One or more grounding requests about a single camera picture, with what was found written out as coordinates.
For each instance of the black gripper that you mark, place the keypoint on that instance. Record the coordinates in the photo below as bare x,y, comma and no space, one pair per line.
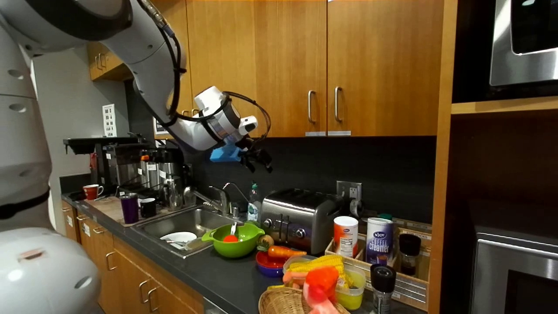
254,152

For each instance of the silver four-slot toaster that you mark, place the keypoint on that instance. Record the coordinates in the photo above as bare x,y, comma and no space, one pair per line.
301,218

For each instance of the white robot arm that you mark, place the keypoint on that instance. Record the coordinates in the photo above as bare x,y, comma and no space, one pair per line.
43,271

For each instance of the chrome kitchen faucet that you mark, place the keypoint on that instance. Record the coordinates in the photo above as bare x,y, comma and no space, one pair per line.
216,198

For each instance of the small filtered water tap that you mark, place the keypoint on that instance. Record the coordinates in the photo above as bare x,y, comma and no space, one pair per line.
237,199

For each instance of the green mixing bowl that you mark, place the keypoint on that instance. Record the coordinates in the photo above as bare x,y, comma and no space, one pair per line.
238,245

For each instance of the steel coffee carafe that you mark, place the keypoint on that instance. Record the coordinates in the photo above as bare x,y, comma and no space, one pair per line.
174,196

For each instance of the orange toy carrot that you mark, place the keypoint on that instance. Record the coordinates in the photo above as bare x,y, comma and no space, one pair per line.
284,252

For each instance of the purple brew sign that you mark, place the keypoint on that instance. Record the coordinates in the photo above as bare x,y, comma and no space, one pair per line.
160,130

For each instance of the stainless steel sink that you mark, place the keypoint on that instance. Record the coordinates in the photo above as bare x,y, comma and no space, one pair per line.
193,220

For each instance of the blue bowl with red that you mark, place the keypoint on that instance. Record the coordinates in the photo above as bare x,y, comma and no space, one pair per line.
272,267

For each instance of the white plate in sink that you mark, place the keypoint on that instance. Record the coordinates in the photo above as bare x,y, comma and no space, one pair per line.
179,238

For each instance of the white orange canister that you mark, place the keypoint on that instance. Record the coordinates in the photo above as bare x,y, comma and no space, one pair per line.
346,236

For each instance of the black mug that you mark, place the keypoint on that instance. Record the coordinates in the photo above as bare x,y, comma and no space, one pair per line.
148,206

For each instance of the purple tumbler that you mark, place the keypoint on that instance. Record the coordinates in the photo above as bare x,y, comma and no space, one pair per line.
130,208

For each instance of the white blue canister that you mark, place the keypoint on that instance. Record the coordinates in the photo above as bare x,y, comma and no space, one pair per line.
380,239

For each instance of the wicker basket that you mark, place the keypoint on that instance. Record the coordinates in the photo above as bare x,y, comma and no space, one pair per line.
287,300

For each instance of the yellow plastic container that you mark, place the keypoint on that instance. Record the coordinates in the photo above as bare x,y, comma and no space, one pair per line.
352,281

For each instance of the red mug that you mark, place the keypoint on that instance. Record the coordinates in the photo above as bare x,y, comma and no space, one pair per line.
94,191

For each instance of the black pepper grinder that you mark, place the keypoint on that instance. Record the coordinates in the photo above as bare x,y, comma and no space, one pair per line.
383,281

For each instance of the wooden condiment tray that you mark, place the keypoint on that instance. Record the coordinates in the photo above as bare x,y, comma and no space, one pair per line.
394,257

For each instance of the built-in microwave oven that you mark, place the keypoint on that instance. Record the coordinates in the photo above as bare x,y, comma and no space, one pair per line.
516,274

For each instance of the upper microwave oven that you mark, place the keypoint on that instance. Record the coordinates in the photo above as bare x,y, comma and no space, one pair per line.
524,42

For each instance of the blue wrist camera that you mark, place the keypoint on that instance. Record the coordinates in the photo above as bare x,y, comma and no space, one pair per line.
228,154

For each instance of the wall power outlet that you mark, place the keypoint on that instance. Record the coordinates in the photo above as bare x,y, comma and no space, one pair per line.
352,191

